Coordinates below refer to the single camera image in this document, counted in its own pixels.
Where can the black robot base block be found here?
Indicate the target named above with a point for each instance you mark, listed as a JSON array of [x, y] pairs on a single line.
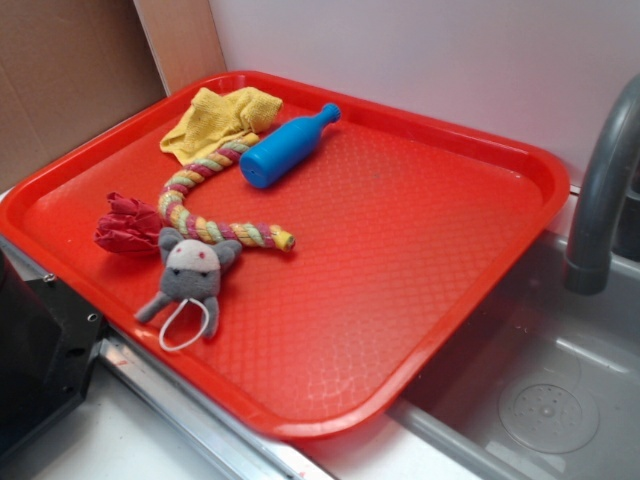
[[49, 340]]

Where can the gray plush animal toy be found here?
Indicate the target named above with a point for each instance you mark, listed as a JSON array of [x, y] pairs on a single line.
[[192, 274]]

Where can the blue plastic bottle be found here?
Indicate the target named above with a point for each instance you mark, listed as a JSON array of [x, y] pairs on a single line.
[[268, 161]]

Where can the yellow cloth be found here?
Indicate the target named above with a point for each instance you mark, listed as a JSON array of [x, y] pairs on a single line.
[[213, 119]]

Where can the red crumpled fabric piece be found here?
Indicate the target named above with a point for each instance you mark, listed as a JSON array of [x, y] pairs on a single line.
[[131, 227]]

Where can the gray plastic sink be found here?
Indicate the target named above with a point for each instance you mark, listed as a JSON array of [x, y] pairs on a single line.
[[538, 382]]

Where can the gray faucet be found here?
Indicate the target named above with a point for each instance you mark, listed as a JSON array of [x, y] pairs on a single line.
[[606, 218]]

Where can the brown cardboard panel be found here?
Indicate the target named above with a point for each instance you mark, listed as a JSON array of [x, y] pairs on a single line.
[[70, 70]]

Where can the multicolour braided rope toy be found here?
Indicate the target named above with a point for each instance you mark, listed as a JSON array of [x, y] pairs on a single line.
[[172, 210]]

